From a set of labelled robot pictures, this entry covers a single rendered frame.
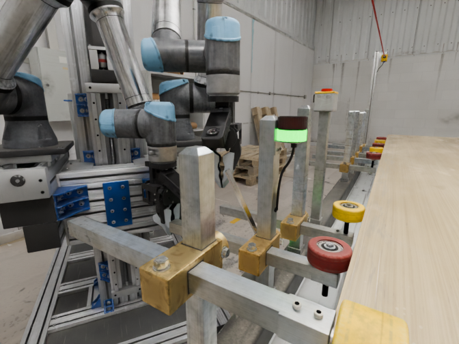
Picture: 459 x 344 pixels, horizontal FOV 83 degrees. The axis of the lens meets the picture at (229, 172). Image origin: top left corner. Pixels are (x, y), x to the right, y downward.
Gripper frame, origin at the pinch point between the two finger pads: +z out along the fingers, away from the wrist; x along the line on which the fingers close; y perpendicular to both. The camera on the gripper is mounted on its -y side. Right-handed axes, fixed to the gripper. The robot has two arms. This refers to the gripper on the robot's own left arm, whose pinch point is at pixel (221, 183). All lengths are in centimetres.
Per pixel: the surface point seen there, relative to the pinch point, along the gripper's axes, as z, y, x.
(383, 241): 8.7, -4.5, -34.7
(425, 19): -211, 704, -328
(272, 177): -3.1, -2.9, -11.9
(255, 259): 12.9, -9.9, -9.3
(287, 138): -11.8, -5.1, -14.6
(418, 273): 8.5, -14.9, -36.5
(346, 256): 8.2, -12.9, -25.9
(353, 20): -235, 769, -182
